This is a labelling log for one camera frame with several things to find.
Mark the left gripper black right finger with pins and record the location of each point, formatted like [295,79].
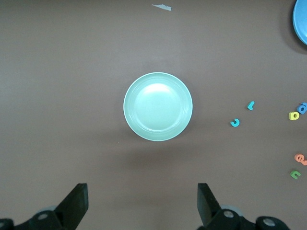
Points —
[207,208]

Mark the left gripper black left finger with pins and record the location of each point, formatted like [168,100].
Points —
[74,206]

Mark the teal foam letter c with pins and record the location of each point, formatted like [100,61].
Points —
[236,125]

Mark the teal foam letter r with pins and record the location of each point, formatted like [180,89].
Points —
[250,106]

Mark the yellow foam letter a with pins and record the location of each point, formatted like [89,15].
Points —
[290,117]

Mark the green foam letter u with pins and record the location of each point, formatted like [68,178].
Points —
[293,176]

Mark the orange foam letter e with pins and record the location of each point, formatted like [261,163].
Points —
[297,157]

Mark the small orange foam letter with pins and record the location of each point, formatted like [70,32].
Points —
[304,163]

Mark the brown table cover sheet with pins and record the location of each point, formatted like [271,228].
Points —
[72,95]

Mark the green plate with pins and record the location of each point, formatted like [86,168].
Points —
[158,106]

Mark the blue foam letter a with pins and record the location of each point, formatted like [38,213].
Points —
[299,109]

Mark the white tape scrap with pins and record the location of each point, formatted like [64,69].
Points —
[163,7]

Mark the blue plate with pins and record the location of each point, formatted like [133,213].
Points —
[301,21]

